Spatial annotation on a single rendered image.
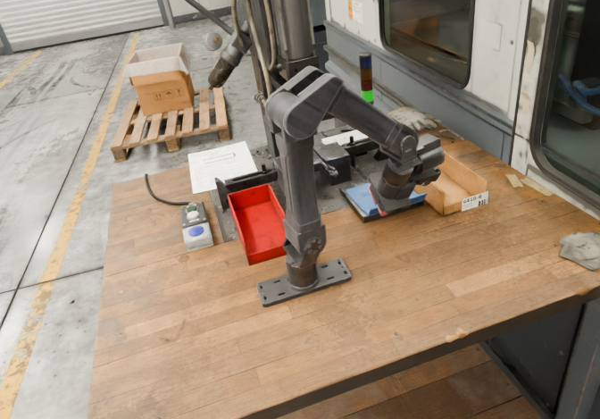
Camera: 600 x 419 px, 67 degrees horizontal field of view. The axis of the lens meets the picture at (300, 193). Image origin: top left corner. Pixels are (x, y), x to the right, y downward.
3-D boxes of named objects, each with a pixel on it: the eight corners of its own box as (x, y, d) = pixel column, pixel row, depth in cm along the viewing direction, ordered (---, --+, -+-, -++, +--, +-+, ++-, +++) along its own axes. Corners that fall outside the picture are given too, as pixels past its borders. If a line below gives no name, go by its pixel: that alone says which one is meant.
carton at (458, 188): (442, 220, 111) (443, 193, 107) (395, 175, 132) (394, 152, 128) (487, 205, 114) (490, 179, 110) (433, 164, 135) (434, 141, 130)
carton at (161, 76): (145, 96, 484) (129, 50, 458) (201, 87, 488) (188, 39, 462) (136, 119, 427) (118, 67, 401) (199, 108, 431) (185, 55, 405)
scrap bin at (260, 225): (249, 266, 105) (244, 246, 102) (230, 212, 125) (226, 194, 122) (297, 251, 107) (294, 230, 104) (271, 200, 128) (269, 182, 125)
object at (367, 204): (370, 219, 111) (370, 209, 109) (345, 190, 123) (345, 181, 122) (396, 211, 112) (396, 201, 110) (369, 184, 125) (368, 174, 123)
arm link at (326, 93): (400, 124, 96) (292, 53, 79) (428, 138, 89) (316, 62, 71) (370, 173, 98) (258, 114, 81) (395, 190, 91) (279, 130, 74)
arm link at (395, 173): (402, 162, 102) (410, 143, 96) (416, 180, 99) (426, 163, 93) (376, 173, 100) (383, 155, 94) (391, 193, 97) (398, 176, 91)
